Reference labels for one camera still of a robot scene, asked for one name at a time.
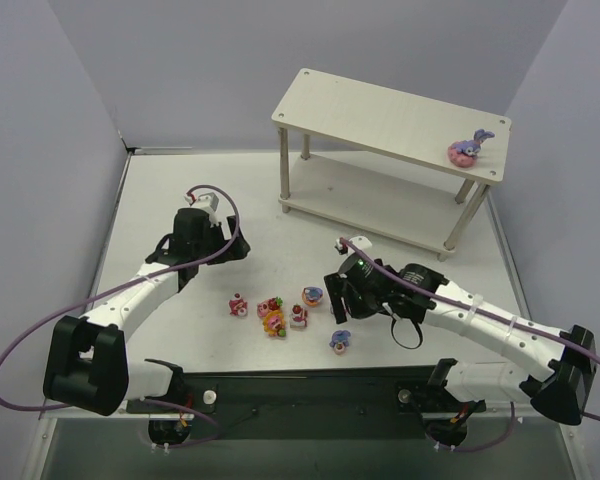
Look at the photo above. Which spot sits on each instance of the light wooden two-tier shelf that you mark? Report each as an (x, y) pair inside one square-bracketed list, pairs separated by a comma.
[(375, 159)]

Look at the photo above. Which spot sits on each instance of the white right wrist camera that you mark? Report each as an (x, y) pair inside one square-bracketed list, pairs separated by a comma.
[(345, 246)]

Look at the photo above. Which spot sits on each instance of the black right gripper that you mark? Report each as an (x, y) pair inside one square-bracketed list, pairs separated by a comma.
[(338, 295)]

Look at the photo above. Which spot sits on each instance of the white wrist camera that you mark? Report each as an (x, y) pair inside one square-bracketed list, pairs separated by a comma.
[(345, 246), (207, 202)]

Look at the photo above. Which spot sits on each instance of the pink strawberry cake toy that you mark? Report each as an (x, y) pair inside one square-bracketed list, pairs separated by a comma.
[(268, 306)]

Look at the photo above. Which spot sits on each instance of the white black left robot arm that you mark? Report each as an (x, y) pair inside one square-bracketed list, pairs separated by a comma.
[(88, 365)]

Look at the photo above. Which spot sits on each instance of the purple bunny holding cupcake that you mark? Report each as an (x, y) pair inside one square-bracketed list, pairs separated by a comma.
[(340, 341)]

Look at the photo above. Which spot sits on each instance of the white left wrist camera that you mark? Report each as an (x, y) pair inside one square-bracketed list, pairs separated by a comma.
[(207, 202)]

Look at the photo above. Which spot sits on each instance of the purple bunny on pink donut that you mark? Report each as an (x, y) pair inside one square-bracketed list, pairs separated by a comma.
[(464, 153)]

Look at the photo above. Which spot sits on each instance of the pink bear yellow flower toy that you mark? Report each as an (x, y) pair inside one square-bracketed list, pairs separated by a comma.
[(274, 324)]

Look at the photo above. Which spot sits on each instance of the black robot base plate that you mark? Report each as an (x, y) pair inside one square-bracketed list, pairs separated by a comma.
[(379, 403)]

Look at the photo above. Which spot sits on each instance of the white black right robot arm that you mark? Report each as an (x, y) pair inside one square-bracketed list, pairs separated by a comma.
[(548, 368)]

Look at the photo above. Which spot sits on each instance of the white strawberry cake slice toy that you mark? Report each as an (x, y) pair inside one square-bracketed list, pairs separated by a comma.
[(298, 317)]

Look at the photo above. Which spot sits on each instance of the pink bear strawberry toy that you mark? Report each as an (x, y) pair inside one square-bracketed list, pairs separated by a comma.
[(238, 306)]

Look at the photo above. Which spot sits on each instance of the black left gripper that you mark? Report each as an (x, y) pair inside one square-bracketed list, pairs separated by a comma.
[(228, 243)]

